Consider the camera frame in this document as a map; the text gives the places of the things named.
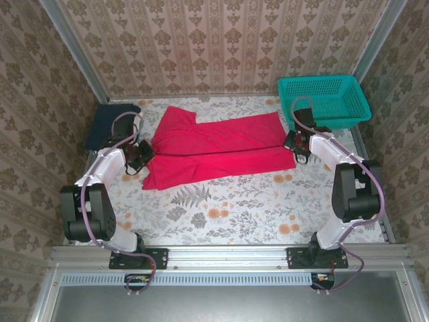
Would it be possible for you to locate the teal plastic basket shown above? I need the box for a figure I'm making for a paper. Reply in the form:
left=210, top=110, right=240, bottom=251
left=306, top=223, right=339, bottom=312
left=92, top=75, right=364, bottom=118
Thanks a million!
left=277, top=74, right=373, bottom=132

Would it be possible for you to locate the grey metal sheet panel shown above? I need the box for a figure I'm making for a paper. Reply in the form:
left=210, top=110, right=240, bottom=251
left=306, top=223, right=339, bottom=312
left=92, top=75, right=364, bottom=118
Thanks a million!
left=50, top=284, right=416, bottom=322

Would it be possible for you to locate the wide aluminium base rail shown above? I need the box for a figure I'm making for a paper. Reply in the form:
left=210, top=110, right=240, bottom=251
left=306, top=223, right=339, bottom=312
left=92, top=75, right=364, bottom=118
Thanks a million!
left=50, top=245, right=412, bottom=272

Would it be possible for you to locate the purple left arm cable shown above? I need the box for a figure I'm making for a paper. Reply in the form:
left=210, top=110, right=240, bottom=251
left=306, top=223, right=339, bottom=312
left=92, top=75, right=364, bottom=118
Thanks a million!
left=80, top=111, right=158, bottom=292

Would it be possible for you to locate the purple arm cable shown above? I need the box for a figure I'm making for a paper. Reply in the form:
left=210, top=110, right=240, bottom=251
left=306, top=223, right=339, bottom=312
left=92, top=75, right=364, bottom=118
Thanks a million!
left=290, top=96, right=386, bottom=292
left=80, top=111, right=158, bottom=292

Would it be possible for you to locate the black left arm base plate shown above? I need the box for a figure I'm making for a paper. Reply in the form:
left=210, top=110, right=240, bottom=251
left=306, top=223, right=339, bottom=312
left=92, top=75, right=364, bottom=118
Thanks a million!
left=109, top=247, right=169, bottom=270

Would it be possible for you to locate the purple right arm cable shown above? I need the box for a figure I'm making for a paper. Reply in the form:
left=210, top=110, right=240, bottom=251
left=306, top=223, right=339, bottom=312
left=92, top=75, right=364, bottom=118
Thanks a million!
left=290, top=96, right=386, bottom=292

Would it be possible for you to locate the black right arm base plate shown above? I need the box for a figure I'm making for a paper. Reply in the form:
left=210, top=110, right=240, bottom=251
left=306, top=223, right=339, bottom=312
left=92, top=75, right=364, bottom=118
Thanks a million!
left=286, top=247, right=349, bottom=270

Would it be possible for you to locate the red t-shirt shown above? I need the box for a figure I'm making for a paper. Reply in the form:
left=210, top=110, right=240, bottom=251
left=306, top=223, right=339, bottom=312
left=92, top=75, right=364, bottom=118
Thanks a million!
left=142, top=105, right=297, bottom=191

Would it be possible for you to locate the navy folded t-shirt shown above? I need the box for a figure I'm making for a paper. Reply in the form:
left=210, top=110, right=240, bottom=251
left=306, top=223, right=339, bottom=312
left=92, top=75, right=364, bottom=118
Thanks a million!
left=85, top=103, right=141, bottom=150

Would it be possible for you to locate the small wired connector board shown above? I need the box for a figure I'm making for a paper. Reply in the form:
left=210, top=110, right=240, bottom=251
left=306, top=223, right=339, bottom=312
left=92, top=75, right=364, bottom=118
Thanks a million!
left=310, top=272, right=336, bottom=290
left=124, top=273, right=151, bottom=291

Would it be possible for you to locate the white folded t-shirt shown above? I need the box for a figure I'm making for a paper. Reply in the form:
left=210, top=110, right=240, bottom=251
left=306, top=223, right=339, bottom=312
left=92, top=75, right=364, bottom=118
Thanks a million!
left=133, top=112, right=145, bottom=142

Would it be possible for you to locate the floral patterned tablecloth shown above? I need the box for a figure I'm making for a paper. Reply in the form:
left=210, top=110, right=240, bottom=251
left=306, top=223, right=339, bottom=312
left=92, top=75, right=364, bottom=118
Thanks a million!
left=75, top=97, right=385, bottom=246

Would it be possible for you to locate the slanted aluminium frame post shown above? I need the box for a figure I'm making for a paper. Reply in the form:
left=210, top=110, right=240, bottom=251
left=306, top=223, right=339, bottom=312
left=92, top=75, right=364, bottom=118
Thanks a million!
left=38, top=0, right=110, bottom=103
left=353, top=0, right=408, bottom=83

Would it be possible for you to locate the white slotted cable duct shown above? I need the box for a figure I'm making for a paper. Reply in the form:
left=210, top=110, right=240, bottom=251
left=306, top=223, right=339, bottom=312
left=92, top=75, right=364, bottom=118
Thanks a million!
left=62, top=271, right=318, bottom=286

